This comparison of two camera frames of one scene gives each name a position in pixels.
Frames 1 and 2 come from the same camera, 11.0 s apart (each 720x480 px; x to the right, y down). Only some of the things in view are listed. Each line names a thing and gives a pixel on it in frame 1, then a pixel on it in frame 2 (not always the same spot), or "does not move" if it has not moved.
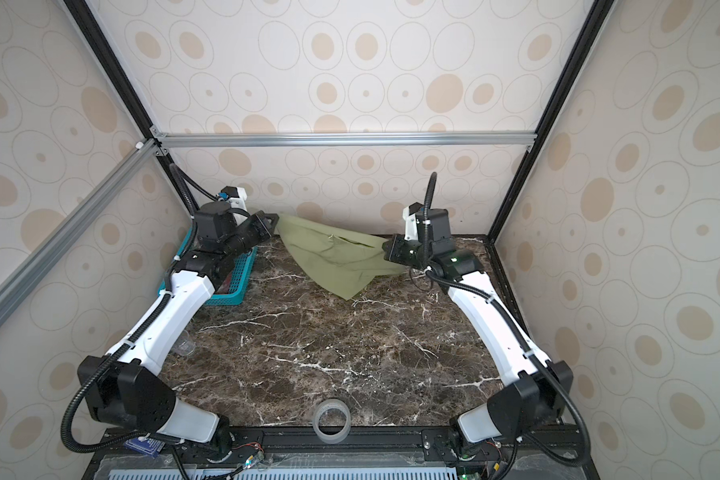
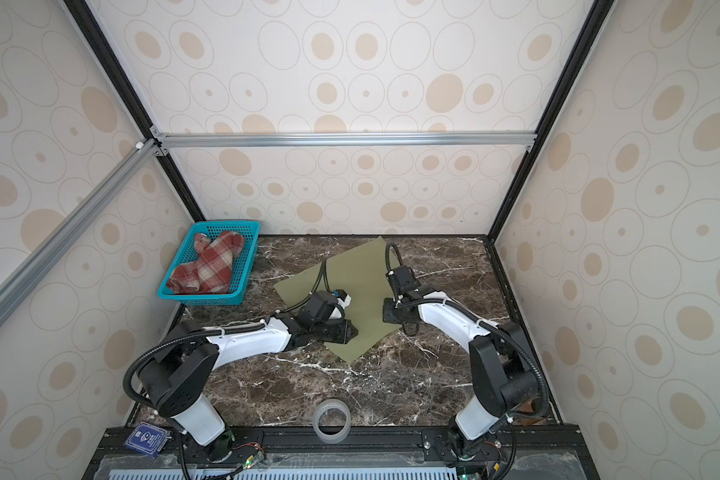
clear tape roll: [327, 437] does not move
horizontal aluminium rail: [345, 139] does not move
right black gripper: [394, 251] -> [387, 312]
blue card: [148, 446] does not move
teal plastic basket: [235, 288] does not move
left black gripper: [258, 221] -> [345, 326]
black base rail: [368, 453] does not move
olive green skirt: [345, 263] -> [359, 275]
